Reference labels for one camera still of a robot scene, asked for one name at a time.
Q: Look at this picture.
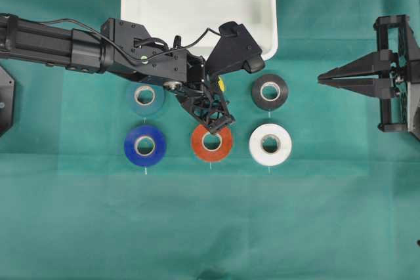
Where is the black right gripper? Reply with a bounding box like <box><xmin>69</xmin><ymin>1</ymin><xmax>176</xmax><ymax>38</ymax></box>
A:
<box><xmin>318</xmin><ymin>14</ymin><xmax>419</xmax><ymax>136</ymax></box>

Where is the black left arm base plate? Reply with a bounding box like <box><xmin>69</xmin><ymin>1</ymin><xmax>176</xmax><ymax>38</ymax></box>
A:
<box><xmin>0</xmin><ymin>66</ymin><xmax>15</xmax><ymax>136</ymax></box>

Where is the green table cloth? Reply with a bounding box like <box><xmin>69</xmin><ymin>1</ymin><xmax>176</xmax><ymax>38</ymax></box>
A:
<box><xmin>1</xmin><ymin>0</ymin><xmax>419</xmax><ymax>279</ymax></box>

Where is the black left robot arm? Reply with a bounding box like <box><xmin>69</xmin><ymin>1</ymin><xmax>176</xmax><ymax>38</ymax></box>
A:
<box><xmin>1</xmin><ymin>13</ymin><xmax>235</xmax><ymax>134</ymax></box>

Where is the white tape roll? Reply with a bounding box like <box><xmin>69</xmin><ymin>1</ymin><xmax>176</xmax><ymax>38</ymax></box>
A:
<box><xmin>249</xmin><ymin>123</ymin><xmax>292</xmax><ymax>167</ymax></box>

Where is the white plastic case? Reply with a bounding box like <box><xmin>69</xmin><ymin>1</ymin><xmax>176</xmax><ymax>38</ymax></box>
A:
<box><xmin>121</xmin><ymin>0</ymin><xmax>278</xmax><ymax>60</ymax></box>

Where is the red tape roll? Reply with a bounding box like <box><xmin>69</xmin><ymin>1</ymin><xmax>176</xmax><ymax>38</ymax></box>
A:
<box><xmin>191</xmin><ymin>125</ymin><xmax>234</xmax><ymax>163</ymax></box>

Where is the black camera cable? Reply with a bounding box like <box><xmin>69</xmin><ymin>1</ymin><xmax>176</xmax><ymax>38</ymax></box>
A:
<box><xmin>39</xmin><ymin>18</ymin><xmax>230</xmax><ymax>64</ymax></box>

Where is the black tape roll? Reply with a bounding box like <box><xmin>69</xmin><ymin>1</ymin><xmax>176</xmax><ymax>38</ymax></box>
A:
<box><xmin>251</xmin><ymin>73</ymin><xmax>289</xmax><ymax>111</ymax></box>

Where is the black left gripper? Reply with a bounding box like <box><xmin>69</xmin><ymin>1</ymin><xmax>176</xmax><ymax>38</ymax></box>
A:
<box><xmin>131</xmin><ymin>47</ymin><xmax>235</xmax><ymax>134</ymax></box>

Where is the yellow tape roll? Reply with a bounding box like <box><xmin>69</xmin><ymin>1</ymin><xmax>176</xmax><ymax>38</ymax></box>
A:
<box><xmin>217</xmin><ymin>76</ymin><xmax>226</xmax><ymax>92</ymax></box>

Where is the blue tape roll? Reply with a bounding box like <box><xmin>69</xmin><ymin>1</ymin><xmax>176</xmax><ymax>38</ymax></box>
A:
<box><xmin>123</xmin><ymin>125</ymin><xmax>167</xmax><ymax>167</ymax></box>

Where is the teal tape roll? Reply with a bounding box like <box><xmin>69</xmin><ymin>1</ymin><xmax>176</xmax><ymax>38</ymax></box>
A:
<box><xmin>126</xmin><ymin>83</ymin><xmax>165</xmax><ymax>117</ymax></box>

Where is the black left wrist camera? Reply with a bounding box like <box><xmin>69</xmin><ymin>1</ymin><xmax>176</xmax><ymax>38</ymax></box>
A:
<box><xmin>205</xmin><ymin>21</ymin><xmax>265</xmax><ymax>78</ymax></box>

